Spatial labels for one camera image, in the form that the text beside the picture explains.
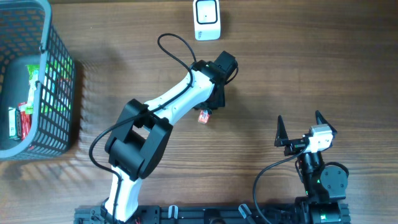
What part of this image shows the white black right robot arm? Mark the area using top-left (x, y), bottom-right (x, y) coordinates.
top-left (274, 111), bottom-right (351, 223)

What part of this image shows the green white gum box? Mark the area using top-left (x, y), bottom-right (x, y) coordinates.
top-left (8, 107), bottom-right (22, 140)

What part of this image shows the red snack stick packet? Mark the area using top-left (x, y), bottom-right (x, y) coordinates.
top-left (18, 102), bottom-right (33, 140)

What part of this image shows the dark grey mesh basket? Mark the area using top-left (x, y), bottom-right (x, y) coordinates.
top-left (1, 1), bottom-right (76, 161)

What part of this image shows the teal tissue packet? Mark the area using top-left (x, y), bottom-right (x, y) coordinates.
top-left (27, 68), bottom-right (39, 107)

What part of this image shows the small orange candy box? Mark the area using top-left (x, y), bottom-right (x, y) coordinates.
top-left (198, 110), bottom-right (211, 124)

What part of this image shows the white barcode scanner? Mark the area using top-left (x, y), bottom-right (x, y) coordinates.
top-left (192, 0), bottom-right (221, 41)

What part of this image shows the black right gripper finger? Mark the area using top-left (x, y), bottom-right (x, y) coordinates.
top-left (315, 110), bottom-right (337, 134)
top-left (275, 115), bottom-right (289, 141)

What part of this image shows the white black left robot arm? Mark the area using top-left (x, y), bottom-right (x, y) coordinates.
top-left (101, 51), bottom-right (238, 223)

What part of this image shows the green snack bag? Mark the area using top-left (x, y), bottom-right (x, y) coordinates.
top-left (25, 63), bottom-right (73, 114)

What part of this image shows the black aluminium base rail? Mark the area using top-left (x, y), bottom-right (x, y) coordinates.
top-left (73, 202), bottom-right (351, 224)

